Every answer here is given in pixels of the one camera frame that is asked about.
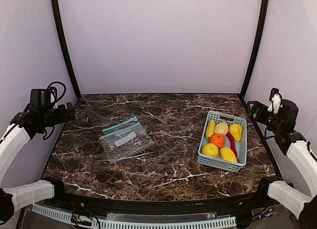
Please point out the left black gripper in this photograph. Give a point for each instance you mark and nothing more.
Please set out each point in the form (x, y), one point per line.
(66, 111)

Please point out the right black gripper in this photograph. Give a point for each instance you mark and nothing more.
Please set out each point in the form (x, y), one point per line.
(259, 111)

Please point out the clear zip bag blue zipper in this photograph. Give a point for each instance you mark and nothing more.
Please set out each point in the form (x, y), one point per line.
(125, 142)

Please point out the round yellow lemon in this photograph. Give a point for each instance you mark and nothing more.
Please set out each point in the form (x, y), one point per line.
(211, 150)

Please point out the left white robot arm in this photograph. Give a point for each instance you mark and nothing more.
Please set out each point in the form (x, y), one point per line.
(23, 127)

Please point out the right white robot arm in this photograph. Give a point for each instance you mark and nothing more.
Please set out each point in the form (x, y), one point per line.
(295, 160)

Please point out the pale yellow potato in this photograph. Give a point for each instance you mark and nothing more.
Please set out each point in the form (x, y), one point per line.
(221, 128)

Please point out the red chili pepper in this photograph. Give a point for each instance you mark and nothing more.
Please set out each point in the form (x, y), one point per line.
(232, 142)

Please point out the light blue plastic basket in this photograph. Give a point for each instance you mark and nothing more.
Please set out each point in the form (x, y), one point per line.
(241, 146)

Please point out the orange fruit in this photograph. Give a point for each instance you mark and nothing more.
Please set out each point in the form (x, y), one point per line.
(218, 140)

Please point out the yellow fruit back left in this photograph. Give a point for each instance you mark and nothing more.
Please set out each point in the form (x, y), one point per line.
(210, 129)

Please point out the yellow mango front right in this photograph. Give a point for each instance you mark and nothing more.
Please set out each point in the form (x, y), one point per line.
(228, 155)

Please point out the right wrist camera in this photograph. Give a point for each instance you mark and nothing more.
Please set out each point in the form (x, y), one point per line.
(276, 101)

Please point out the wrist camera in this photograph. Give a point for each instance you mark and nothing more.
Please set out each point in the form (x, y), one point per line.
(276, 101)
(42, 97)

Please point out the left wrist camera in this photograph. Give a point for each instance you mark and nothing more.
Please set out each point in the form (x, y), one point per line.
(42, 97)

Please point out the black front table rail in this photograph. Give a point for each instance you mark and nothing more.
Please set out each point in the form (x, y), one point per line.
(233, 205)

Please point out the black frame post right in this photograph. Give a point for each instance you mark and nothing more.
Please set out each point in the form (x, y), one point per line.
(255, 49)

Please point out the black frame post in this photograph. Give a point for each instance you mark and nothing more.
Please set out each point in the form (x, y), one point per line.
(255, 49)
(64, 48)

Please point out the black frame post left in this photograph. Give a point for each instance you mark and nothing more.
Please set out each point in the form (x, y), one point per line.
(64, 48)

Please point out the slotted grey cable duct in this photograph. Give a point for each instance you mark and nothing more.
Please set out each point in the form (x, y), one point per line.
(125, 221)

